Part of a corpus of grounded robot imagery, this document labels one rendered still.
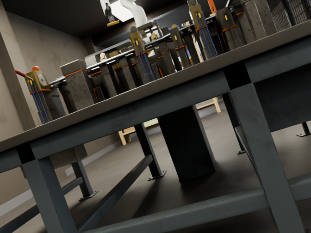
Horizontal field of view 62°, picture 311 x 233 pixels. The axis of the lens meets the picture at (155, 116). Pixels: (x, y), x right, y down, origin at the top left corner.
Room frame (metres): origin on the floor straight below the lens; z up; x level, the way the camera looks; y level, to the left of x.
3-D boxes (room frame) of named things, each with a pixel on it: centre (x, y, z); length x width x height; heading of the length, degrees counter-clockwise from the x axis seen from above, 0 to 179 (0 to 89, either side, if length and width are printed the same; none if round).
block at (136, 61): (1.67, -0.02, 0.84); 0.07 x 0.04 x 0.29; 171
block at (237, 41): (1.37, -0.52, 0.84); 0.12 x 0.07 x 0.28; 171
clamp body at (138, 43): (1.46, -0.05, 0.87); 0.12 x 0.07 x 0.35; 171
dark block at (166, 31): (1.83, -0.27, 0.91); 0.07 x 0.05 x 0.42; 171
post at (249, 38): (1.36, -0.60, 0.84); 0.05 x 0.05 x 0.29; 81
